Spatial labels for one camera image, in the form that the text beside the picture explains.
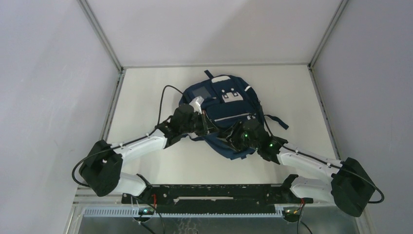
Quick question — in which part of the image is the navy blue backpack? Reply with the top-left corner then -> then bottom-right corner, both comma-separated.
179,71 -> 273,160

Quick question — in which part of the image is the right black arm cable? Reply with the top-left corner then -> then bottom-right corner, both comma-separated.
258,100 -> 385,205

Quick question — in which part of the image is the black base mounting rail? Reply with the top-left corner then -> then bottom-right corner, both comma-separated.
121,184 -> 313,213

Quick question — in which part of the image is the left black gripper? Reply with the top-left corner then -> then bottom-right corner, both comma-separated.
180,111 -> 220,137

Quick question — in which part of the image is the white slotted cable duct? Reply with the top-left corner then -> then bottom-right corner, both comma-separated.
83,207 -> 284,218

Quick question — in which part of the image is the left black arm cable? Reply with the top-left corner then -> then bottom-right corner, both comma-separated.
71,85 -> 185,188

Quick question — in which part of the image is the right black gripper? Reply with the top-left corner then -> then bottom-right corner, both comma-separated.
217,119 -> 260,152

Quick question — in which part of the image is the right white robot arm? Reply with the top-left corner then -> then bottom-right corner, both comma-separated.
220,119 -> 384,217

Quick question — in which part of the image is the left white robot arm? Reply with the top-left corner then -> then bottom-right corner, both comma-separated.
73,102 -> 207,203

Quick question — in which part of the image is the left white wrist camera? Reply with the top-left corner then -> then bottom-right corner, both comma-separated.
189,96 -> 204,114

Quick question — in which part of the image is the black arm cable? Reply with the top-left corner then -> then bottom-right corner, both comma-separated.
258,100 -> 385,205
71,85 -> 185,188

